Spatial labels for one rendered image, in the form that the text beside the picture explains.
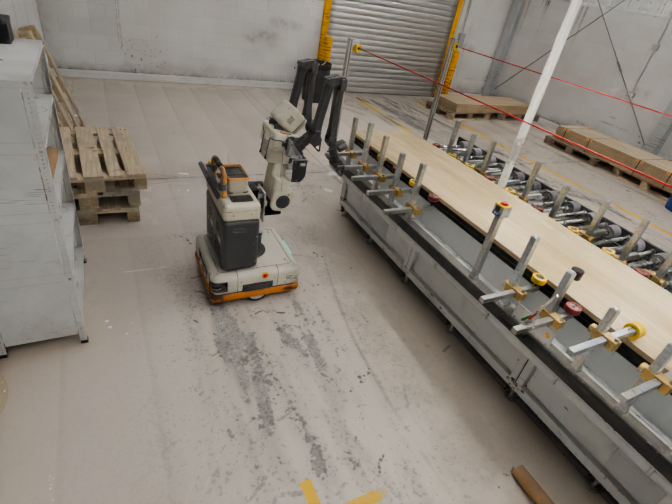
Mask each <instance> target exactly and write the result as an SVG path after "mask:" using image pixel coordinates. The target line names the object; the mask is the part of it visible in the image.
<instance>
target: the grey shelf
mask: <svg viewBox="0 0 672 504"><path fill-rule="evenodd" d="M41 53H42V54H41ZM42 57H43V58H42ZM0 59H3V61H0V345H1V346H0V359H2V358H8V354H9V352H8V350H6V349H5V347H9V346H15V345H20V344H26V343H31V342H37V341H42V340H48V339H54V338H59V337H65V336H70V335H76V334H78V331H79V336H80V340H81V344H82V343H87V342H89V338H88V336H87V332H86V328H85V327H86V325H85V323H84V263H87V259H86V257H85V252H84V247H83V242H82V237H81V232H80V227H79V222H78V217H77V212H76V207H75V205H76V204H75V202H74V197H73V192H72V186H71V181H70V176H69V171H68V166H67V161H66V156H65V154H66V153H65V151H64V146H63V141H62V136H61V131H60V126H59V121H58V115H57V110H56V105H55V100H54V95H53V90H52V85H51V80H50V75H49V70H48V65H47V60H46V55H45V49H44V42H43V40H33V39H21V38H14V40H13V42H12V44H0ZM42 60H43V61H42ZM39 61H40V66H41V70H42V75H43V80H44V85H45V90H46V93H45V90H44V85H43V80H42V75H41V70H40V66H39ZM43 64H44V65H43ZM44 67H45V69H44ZM44 71H46V72H44ZM45 75H46V76H45ZM46 78H47V79H46ZM47 82H48V83H47ZM47 85H49V86H47ZM48 88H49V89H48ZM49 92H50V93H49ZM52 105H53V106H52ZM53 112H54V113H53ZM53 115H55V116H53ZM54 118H55V119H54ZM51 119H52V124H53V128H52V124H51ZM55 121H56V122H55ZM53 129H54V133H53ZM57 131H58V132H57ZM54 134H55V138H56V143H57V148H58V153H59V154H58V159H57V164H56V169H55V174H54V179H52V174H51V170H50V165H49V161H48V156H47V149H46V148H47V147H54V148H56V143H55V138H54ZM57 134H58V135H57ZM58 137H59V138H58ZM59 140H60V141H59ZM59 143H60V144H59ZM60 146H61V147H60ZM57 148H56V149H57ZM36 154H37V157H38V161H37V158H36ZM42 159H43V160H42ZM43 163H44V164H43ZM39 166H40V170H41V174H42V178H43V183H44V187H45V191H46V195H47V200H48V202H47V200H46V196H45V192H44V188H43V184H42V179H41V175H40V171H39ZM64 166H65V167H64ZM44 167H45V168H44ZM44 171H46V172H44ZM65 171H66V172H65ZM62 172H63V177H64V182H65V186H64V182H63V177H62ZM65 174H66V175H65ZM45 175H47V176H45ZM66 177H67V178H66ZM46 179H48V180H46ZM67 182H68V183H67ZM47 183H49V184H47ZM68 185H69V186H68ZM48 187H50V188H48ZM65 187H66V191H65ZM49 190H50V191H49ZM69 190H70V191H69ZM66 192H67V196H66ZM69 193H70V194H69ZM70 195H71V196H70ZM67 197H68V201H67ZM70 198H71V199H70ZM75 220H76V221H75ZM76 225H77V226H76ZM76 227H77V228H76ZM74 231H75V235H74ZM77 232H78V233H77ZM75 236H76V240H75ZM76 241H77V244H76ZM79 241H80V242H79ZM79 243H80V244H79ZM77 245H78V247H77ZM82 333H83V334H82ZM82 335H83V336H82ZM4 344H5V347H4ZM1 350H2V351H1Z"/></svg>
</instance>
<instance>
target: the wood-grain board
mask: <svg viewBox="0 0 672 504"><path fill-rule="evenodd" d="M384 135H388V136H389V137H390V138H389V142H388V147H387V151H386V155H385V156H386V160H387V161H388V162H389V163H391V164H392V165H393V166H397V162H398V158H399V154H400V153H401V152H404V153H405V154H406V157H405V161H404V165H403V169H402V173H404V174H405V175H406V176H407V177H409V178H410V179H416V176H417V173H418V169H419V166H420V163H423V162H424V163H426V164H427V167H426V170H425V174H424V177H423V180H422V184H421V187H422V188H423V189H424V190H426V191H427V192H428V193H434V194H437V195H438V196H439V201H440V202H441V203H443V204H444V205H445V206H446V207H448V208H449V209H450V210H452V211H453V212H454V213H456V214H457V215H458V216H459V217H461V218H462V219H463V220H465V221H466V222H467V223H469V224H470V225H471V226H472V227H474V228H475V229H476V230H478V231H479V232H480V233H482V234H483V235H484V236H485V237H486V235H487V233H488V231H489V228H490V226H491V223H492V221H493V219H494V216H495V215H494V214H493V213H492V210H493V207H494V205H495V202H500V201H506V202H508V204H510V205H511V206H513V208H512V210H511V213H510V215H509V217H508V218H503V220H502V222H501V225H500V227H499V229H498V232H497V234H496V236H495V239H494V241H493V243H495V244H496V245H497V246H498V247H500V248H501V249H502V250H504V251H505V252H506V253H508V254H509V255H510V256H511V257H513V258H514V259H515V260H517V261H518V262H519V260H520V258H521V256H522V254H523V252H524V250H525V248H526V246H527V244H528V242H529V240H530V237H531V236H532V235H538V236H539V237H540V238H541V239H540V241H539V243H538V245H537V247H536V249H535V251H534V253H533V255H532V257H531V259H530V261H529V263H528V265H527V267H526V268H527V269H528V270H530V271H531V272H532V273H540V274H543V275H544V276H546V277H547V282H546V283H547V284H548V285H549V286H551V287H552V288H553V289H554V290H556V288H557V287H558V285H559V283H560V281H561V280H562V278H563V276H564V274H565V273H566V271H568V270H571V268H572V267H573V266H576V267H579V268H581V269H583V270H584V271H585V273H584V275H583V277H582V278H581V280H580V281H573V282H572V283H571V285H570V286H569V288H568V290H567V292H566V293H565V295H564V297H565V298H566V299H567V300H569V301H572V302H575V303H577V304H578V305H580V306H581V308H582V311H583V312H584V313H586V314H587V315H588V316H590V317H591V318H592V319H593V320H595V321H596V322H597V323H600V321H601V320H602V318H603V317H604V316H605V314H606V313H607V311H608V310H609V308H611V307H617V308H618V309H620V311H621V313H620V314H619V315H618V317H617V318H616V320H615V321H614V322H613V324H612V325H611V327H610V328H609V330H608V331H609V332H610V333H613V332H615V331H618V330H621V329H623V327H624V325H625V324H627V323H630V322H633V321H639V322H641V323H643V324H644V325H645V327H646V330H647V332H646V334H645V336H643V337H641V338H638V339H630V338H628V337H626V338H623V339H620V340H621V341H622V342H623V343H625V344H626V345H627V346H629V347H630V348H631V349H632V350H634V351H635V352H636V353H638V354H639V355H640V356H642V357H643V358H644V359H645V360H647V361H648V362H649V363H651V364H652V362H653V361H654V360H655V359H656V357H657V356H658V355H659V354H660V353H661V351H662V350H663V349H664V348H665V347H666V345H667V344H668V343H670V342H672V294H671V293H670V292H668V291H667V290H665V289H663V288H662V287H660V286H659V285H657V284H655V283H654V282H652V281H651V280H649V279H647V278H646V277H644V276H642V275H641V274H639V273H638V272H636V271H634V270H633V269H631V268H630V267H628V266H626V265H625V264H623V263H622V262H620V261H618V260H617V259H615V258H614V257H612V256H610V255H609V254H607V253H606V252H604V251H602V250H601V249H599V248H598V247H596V246H594V245H593V244H591V243H590V242H588V241H586V240H585V239H583V238H582V237H580V236H578V235H577V234H575V233H574V232H572V231H570V230H569V229H567V228H566V227H564V226H562V225H561V224H559V223H558V222H556V221H554V220H553V219H551V218H550V217H548V216H546V215H545V214H543V213H542V212H540V211H538V210H537V209H535V208H533V207H532V206H530V205H529V204H527V203H525V202H524V201H522V200H521V199H519V198H517V197H516V196H514V195H513V194H511V193H509V192H508V191H506V190H505V189H503V188H501V187H500V186H498V185H497V184H495V183H493V182H492V181H490V180H489V179H487V178H485V177H484V176H482V175H481V174H479V173H477V172H476V171H474V170H473V169H471V168H469V167H468V166H466V165H465V164H463V163H461V162H460V161H458V160H457V159H455V158H453V157H452V156H450V155H449V154H447V153H445V152H444V151H442V150H441V149H439V148H437V147H436V146H434V145H433V144H431V143H429V142H428V141H426V140H424V139H423V138H421V137H420V136H418V135H416V134H415V133H413V132H412V131H385V130H373V132H372V137H371V141H370V144H371V145H372V150H374V151H375V152H376V153H378V154H380V150H381V145H382V141H383V137H384Z"/></svg>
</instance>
